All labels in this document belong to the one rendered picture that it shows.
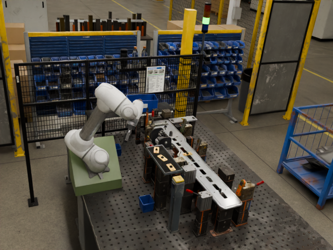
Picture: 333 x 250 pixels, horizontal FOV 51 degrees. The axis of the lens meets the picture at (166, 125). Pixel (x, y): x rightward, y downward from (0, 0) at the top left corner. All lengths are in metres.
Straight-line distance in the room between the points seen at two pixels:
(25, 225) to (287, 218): 2.47
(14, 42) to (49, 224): 4.16
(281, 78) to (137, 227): 4.12
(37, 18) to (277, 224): 7.63
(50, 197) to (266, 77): 3.71
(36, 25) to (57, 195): 5.83
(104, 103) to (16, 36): 4.90
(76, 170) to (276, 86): 4.05
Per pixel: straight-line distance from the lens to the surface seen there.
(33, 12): 9.25
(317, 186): 4.60
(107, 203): 2.92
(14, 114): 4.69
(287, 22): 5.81
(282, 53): 5.93
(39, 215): 3.96
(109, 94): 2.34
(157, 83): 3.77
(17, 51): 6.80
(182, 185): 2.44
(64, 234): 3.71
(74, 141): 2.76
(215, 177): 2.78
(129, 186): 3.09
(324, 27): 13.52
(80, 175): 2.97
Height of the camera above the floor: 2.57
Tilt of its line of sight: 27 degrees down
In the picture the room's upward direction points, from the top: 5 degrees clockwise
